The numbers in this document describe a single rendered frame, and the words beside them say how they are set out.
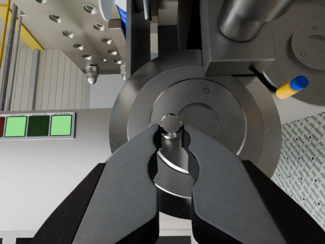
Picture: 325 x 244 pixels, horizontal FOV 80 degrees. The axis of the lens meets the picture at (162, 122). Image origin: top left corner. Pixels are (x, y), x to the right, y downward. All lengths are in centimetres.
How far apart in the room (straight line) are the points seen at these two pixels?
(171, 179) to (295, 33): 18
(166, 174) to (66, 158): 42
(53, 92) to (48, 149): 196
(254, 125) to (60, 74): 247
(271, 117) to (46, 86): 249
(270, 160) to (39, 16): 41
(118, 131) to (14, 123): 49
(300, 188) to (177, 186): 25
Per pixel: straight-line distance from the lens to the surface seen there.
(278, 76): 22
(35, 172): 60
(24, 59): 280
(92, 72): 57
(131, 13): 24
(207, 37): 17
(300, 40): 24
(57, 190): 58
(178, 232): 53
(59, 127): 57
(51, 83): 256
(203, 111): 16
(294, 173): 38
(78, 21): 42
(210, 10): 18
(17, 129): 63
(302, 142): 36
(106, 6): 22
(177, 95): 15
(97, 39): 46
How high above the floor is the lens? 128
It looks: 11 degrees down
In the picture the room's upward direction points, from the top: 179 degrees clockwise
